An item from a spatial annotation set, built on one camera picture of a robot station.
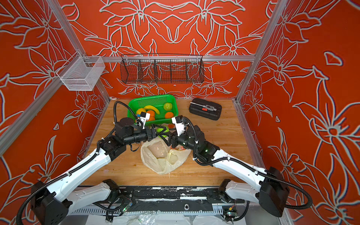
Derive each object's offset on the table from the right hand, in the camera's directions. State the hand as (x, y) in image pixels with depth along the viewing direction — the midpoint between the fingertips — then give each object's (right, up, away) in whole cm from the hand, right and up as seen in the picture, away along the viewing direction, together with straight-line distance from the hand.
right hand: (161, 133), depth 67 cm
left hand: (+1, +2, 0) cm, 2 cm away
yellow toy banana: (-12, +14, +43) cm, 47 cm away
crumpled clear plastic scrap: (-7, -42, 0) cm, 43 cm away
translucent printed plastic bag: (-2, -18, +17) cm, 25 cm away
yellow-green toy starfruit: (-1, +2, -2) cm, 3 cm away
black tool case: (+29, +13, +36) cm, 49 cm away
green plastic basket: (-9, +19, +50) cm, 54 cm away
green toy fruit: (+1, +15, +39) cm, 42 cm away
